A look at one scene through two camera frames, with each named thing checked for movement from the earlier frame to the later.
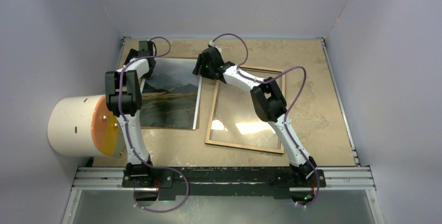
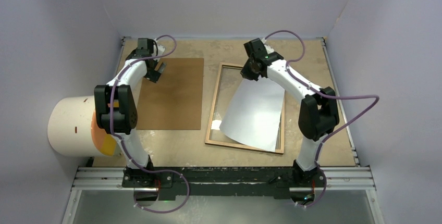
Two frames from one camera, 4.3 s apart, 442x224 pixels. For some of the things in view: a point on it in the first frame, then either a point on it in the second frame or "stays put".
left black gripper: [133, 53] stays put
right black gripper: [200, 63] -> [246, 74]
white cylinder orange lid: [85, 126] stays put
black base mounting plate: [176, 183] stays put
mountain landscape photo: [171, 95] -> [255, 114]
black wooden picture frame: [281, 150] stays put
